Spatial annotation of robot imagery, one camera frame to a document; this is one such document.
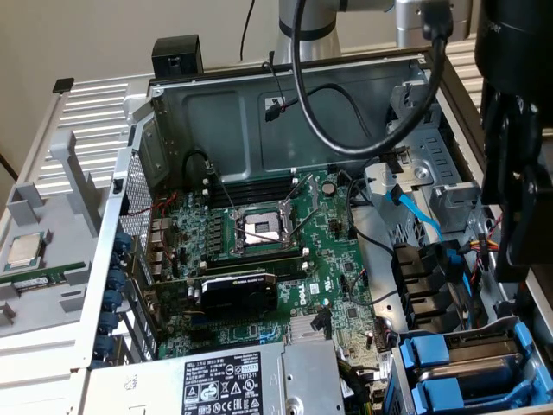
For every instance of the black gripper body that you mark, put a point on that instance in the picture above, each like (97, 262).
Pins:
(510, 43)

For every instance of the hard disk with blue carrier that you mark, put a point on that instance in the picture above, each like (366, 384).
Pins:
(425, 350)

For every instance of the grey disk bay cage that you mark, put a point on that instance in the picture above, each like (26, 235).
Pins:
(475, 326)

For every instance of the blue plastic disk carrier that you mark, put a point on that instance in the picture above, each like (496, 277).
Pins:
(436, 393)

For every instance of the grey metal drive cage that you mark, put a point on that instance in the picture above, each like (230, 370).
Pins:
(432, 173)

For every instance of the silver coin cell battery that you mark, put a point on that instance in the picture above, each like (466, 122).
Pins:
(329, 187)

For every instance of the green Dell motherboard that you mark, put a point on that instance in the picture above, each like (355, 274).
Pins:
(328, 259)

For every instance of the metal socket cover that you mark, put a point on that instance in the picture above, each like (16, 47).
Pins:
(314, 190)

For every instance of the silver chipset heatsink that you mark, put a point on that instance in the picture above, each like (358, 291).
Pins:
(300, 328)

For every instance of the black RAM slot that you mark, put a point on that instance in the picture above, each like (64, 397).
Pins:
(255, 250)
(255, 196)
(255, 185)

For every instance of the CPU socket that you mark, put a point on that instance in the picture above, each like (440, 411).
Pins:
(259, 229)

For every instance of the green RAM stick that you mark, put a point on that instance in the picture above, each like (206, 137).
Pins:
(250, 262)
(65, 271)

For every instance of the thin socket locking lever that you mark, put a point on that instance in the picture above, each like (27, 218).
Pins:
(224, 193)

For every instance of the open PC case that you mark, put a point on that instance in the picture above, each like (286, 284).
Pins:
(216, 129)

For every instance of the black graphics card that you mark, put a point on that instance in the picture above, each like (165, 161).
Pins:
(237, 296)

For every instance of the black plastic box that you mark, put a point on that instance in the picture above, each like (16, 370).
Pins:
(177, 52)

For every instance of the silver power supply unit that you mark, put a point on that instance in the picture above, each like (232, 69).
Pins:
(151, 384)

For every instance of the grey parts rack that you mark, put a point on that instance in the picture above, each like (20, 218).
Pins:
(65, 259)

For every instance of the silver CPU chip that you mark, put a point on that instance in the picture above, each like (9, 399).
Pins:
(23, 253)

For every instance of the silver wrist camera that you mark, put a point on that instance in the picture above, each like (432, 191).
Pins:
(410, 26)

